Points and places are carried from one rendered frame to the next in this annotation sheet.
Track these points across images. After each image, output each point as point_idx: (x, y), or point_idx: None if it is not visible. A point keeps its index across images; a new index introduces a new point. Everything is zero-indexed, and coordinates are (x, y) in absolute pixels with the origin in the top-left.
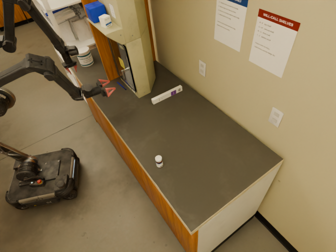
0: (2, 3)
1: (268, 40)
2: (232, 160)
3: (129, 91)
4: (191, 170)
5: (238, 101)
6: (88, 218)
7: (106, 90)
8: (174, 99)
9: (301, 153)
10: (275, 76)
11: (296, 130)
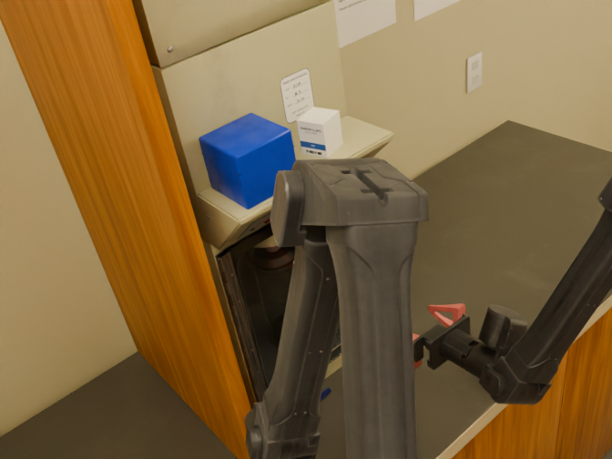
0: (412, 257)
1: None
2: (538, 162)
3: (339, 377)
4: (595, 203)
5: (414, 126)
6: None
7: (464, 307)
8: None
9: (512, 85)
10: (455, 5)
11: (498, 56)
